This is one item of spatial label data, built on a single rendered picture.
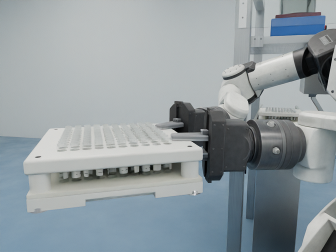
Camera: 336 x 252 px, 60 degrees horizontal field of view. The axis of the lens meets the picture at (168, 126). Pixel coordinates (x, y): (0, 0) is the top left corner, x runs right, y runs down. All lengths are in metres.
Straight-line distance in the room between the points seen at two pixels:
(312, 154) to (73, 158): 0.38
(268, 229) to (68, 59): 4.56
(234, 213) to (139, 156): 1.00
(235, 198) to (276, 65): 0.63
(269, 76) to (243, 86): 0.09
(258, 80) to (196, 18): 3.81
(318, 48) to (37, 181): 0.79
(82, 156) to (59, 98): 5.20
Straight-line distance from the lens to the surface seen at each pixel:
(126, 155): 0.41
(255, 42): 1.29
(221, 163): 0.49
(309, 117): 0.55
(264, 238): 1.64
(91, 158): 0.41
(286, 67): 0.97
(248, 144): 0.49
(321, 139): 0.55
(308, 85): 1.30
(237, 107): 0.74
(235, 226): 1.40
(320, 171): 0.56
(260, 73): 0.99
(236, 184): 1.32
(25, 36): 5.98
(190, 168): 0.44
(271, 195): 1.54
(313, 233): 0.86
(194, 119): 0.62
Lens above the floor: 1.17
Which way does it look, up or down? 10 degrees down
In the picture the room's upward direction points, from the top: straight up
